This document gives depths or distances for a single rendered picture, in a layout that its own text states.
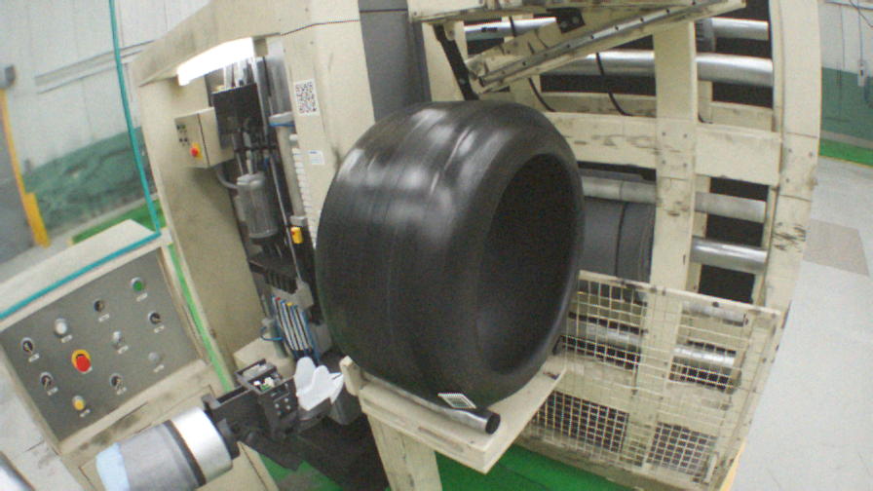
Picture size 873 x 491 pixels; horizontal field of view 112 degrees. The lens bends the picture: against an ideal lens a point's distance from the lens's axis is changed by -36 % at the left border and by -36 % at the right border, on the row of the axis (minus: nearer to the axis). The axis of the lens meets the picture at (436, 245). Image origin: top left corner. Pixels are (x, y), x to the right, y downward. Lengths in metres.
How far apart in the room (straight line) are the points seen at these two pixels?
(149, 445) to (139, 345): 0.73
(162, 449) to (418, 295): 0.38
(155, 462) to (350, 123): 0.73
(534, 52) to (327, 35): 0.45
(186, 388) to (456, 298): 0.87
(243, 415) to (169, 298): 0.71
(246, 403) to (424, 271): 0.29
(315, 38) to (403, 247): 0.49
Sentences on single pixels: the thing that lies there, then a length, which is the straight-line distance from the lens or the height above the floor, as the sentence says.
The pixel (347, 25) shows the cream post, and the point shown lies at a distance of 0.98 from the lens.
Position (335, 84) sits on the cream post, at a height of 1.53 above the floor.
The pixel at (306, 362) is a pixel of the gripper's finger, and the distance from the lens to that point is 0.66.
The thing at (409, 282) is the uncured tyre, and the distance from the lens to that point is 0.62.
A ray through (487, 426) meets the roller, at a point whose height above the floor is 0.91.
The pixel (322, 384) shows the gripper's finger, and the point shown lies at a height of 1.17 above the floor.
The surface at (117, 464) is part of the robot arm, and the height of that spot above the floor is 1.24.
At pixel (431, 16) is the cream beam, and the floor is 1.65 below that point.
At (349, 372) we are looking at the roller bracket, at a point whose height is 0.93.
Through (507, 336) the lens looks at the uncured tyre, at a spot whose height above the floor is 0.93.
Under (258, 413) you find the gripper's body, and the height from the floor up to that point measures 1.19.
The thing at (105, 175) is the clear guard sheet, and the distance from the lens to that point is 1.14.
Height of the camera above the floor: 1.56
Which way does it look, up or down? 24 degrees down
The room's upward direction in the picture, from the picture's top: 8 degrees counter-clockwise
